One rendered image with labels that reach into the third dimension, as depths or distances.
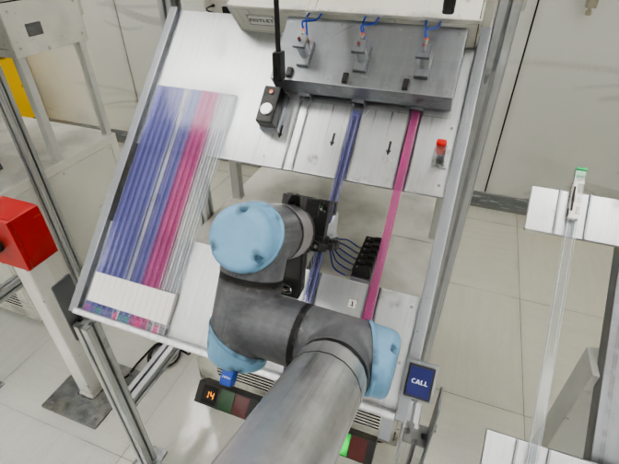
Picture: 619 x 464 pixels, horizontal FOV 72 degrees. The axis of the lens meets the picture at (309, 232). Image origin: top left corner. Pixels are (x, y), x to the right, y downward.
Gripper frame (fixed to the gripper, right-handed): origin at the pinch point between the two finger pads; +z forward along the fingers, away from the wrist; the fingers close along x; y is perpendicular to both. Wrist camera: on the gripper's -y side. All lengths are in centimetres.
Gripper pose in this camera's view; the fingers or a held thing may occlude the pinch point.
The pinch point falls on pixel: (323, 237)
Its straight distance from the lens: 77.8
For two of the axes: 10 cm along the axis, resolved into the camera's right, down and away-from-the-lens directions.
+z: 3.0, -0.5, 9.5
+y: 1.8, -9.8, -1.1
